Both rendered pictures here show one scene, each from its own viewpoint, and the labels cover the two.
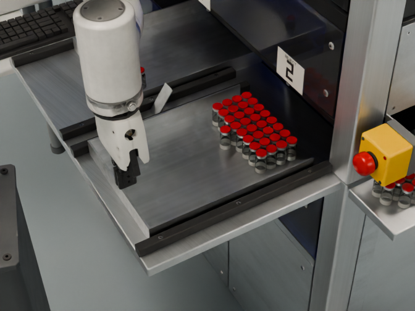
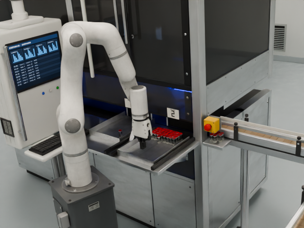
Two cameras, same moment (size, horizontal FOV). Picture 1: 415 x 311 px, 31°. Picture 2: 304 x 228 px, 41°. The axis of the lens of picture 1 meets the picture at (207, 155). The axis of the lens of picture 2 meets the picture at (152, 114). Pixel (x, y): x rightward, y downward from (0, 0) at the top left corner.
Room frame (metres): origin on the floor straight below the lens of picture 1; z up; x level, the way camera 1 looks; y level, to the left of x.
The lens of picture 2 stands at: (-0.91, 0.75, 1.96)
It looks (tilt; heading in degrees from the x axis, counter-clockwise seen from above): 23 degrees down; 339
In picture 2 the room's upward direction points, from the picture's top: 5 degrees counter-clockwise
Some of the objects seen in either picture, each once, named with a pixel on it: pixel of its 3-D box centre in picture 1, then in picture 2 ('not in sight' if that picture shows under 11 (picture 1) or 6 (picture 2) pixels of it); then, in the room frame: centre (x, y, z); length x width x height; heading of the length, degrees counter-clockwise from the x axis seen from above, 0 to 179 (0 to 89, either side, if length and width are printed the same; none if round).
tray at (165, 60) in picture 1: (166, 49); (122, 125); (1.37, 0.09, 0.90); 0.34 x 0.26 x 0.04; 119
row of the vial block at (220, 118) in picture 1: (238, 137); (163, 138); (1.06, -0.06, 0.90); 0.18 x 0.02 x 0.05; 29
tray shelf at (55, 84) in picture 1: (175, 110); (135, 140); (1.19, 0.06, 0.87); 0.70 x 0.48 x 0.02; 29
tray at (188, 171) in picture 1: (199, 155); (154, 145); (1.02, 0.02, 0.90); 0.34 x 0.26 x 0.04; 119
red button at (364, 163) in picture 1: (366, 162); (208, 127); (0.89, -0.27, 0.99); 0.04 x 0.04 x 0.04; 29
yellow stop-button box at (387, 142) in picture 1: (387, 153); (212, 124); (0.91, -0.30, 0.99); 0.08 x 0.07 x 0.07; 119
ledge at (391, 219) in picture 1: (400, 200); (218, 141); (0.92, -0.35, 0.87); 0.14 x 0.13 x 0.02; 119
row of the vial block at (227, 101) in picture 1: (248, 132); (165, 136); (1.07, -0.08, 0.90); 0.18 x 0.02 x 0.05; 29
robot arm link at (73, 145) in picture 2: not in sight; (71, 126); (0.93, 0.47, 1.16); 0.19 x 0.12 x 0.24; 174
